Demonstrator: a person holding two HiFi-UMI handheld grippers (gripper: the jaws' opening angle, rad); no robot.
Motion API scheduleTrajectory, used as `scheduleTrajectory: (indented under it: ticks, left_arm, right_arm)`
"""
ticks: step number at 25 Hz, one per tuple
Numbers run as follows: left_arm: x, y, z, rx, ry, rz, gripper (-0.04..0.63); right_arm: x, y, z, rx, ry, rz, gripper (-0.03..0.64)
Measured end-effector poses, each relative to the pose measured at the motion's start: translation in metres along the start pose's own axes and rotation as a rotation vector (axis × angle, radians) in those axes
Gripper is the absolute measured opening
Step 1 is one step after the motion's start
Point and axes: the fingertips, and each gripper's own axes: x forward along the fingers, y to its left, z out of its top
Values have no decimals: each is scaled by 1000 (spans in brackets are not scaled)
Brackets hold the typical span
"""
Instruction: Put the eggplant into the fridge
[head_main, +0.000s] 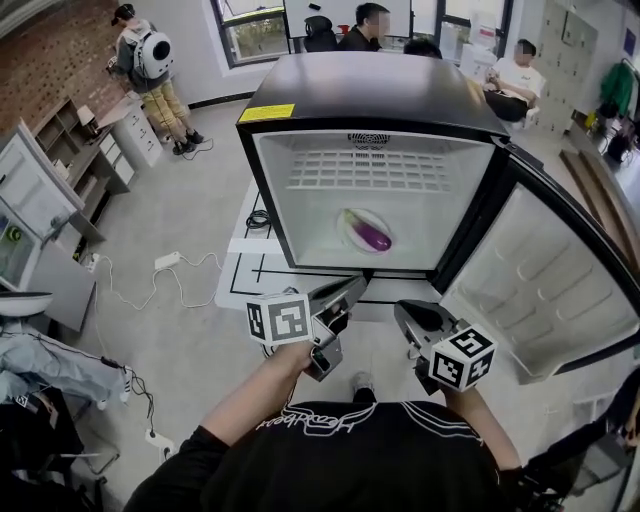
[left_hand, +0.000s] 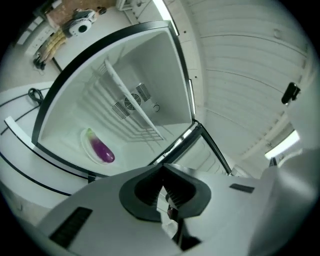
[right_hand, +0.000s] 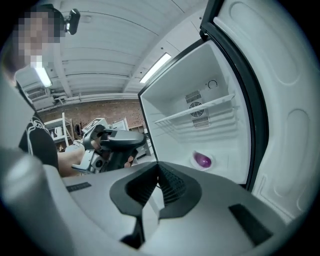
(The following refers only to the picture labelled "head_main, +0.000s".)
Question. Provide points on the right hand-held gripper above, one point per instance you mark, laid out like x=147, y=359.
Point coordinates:
x=462, y=362

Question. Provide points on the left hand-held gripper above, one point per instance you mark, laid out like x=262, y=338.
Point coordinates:
x=280, y=320

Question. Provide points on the white plate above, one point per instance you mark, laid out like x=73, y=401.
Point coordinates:
x=345, y=232

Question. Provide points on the purple eggplant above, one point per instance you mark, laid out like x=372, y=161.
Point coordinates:
x=372, y=236

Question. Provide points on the black mini fridge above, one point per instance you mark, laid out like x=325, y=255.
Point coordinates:
x=360, y=90

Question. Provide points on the person's left forearm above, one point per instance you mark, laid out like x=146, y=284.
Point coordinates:
x=250, y=400

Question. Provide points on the person's right forearm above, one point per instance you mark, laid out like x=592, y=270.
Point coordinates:
x=480, y=425

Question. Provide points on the person's grey shoe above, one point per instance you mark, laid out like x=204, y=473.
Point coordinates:
x=362, y=380

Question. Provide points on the person's black trouser leg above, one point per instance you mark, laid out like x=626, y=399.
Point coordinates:
x=365, y=397

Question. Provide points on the person's black printed t-shirt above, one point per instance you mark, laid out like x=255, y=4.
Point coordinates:
x=350, y=460

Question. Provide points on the white office chair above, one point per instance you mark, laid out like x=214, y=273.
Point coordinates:
x=532, y=117

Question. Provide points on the white floor power strip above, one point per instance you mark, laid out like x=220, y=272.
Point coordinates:
x=91, y=262

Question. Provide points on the white desk with drawers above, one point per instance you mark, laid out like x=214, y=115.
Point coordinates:
x=135, y=135

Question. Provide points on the black office chair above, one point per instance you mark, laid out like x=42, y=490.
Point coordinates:
x=320, y=35

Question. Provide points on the white cardboard box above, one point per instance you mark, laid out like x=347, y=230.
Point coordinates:
x=475, y=60

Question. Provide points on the black-framed window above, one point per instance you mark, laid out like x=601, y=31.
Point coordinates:
x=255, y=35

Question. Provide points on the whiteboard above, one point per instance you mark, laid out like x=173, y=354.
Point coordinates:
x=345, y=15

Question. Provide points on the grey lockers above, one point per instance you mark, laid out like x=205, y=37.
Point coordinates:
x=565, y=75

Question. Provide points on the grey desk hutch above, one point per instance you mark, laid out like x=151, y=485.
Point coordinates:
x=75, y=150

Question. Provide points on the white round-window backpack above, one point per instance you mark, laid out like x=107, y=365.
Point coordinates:
x=152, y=55

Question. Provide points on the green jacket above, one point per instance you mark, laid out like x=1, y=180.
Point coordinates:
x=617, y=87

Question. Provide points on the clothes rack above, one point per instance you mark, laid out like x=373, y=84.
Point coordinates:
x=620, y=85

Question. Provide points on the white display fridge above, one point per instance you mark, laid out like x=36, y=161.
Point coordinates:
x=35, y=190

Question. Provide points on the blue wall sign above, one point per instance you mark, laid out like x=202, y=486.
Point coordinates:
x=630, y=40

